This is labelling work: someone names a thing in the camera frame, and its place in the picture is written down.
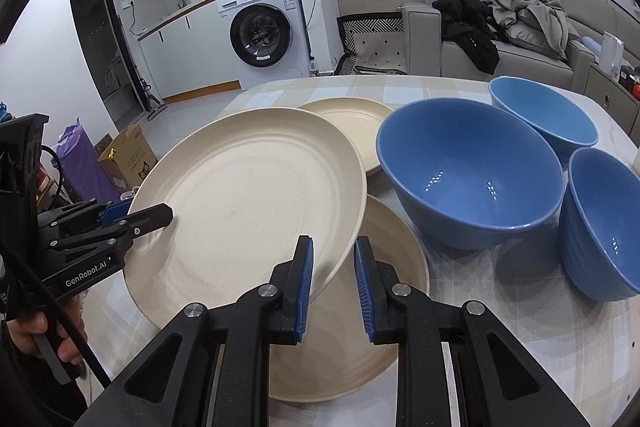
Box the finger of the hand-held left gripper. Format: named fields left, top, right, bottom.
left=47, top=203, right=175, bottom=269
left=37, top=201, right=132, bottom=239

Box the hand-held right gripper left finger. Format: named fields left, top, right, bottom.
left=75, top=234, right=316, bottom=427

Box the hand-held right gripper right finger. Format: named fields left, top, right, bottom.
left=353, top=237, right=591, bottom=427

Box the large cream plate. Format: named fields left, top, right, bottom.
left=122, top=107, right=368, bottom=332

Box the large blue bowl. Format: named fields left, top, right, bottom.
left=375, top=98, right=566, bottom=251

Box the person's left hand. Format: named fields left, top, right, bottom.
left=4, top=294, right=90, bottom=370

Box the cardboard box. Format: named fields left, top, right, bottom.
left=97, top=124, right=160, bottom=194

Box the purple bag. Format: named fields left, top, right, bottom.
left=55, top=119, right=121, bottom=205

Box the stick vacuum cleaner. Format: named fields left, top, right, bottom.
left=137, top=77, right=168, bottom=120

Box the checked tablecloth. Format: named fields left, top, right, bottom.
left=80, top=74, right=640, bottom=427

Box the small cream plate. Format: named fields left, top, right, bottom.
left=296, top=97, right=396, bottom=178

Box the white kitchen counter cabinet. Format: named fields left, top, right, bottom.
left=137, top=0, right=241, bottom=104

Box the dark glass door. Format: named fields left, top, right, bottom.
left=66, top=0, right=151, bottom=132

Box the white washing machine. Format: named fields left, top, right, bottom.
left=216, top=0, right=312, bottom=91

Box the white dotted cushion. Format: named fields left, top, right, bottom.
left=350, top=32, right=408, bottom=74

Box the grey sofa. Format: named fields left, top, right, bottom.
left=402, top=0, right=640, bottom=84

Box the black patterned cushion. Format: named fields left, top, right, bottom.
left=336, top=14, right=405, bottom=75

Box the black jacket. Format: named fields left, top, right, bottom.
left=431, top=0, right=506, bottom=75

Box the grey side cabinet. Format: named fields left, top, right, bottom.
left=585, top=64, right=640, bottom=132

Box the grey clothes pile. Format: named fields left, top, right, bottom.
left=490, top=0, right=571, bottom=60

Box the white kettle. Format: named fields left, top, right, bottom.
left=598, top=32, right=624, bottom=80

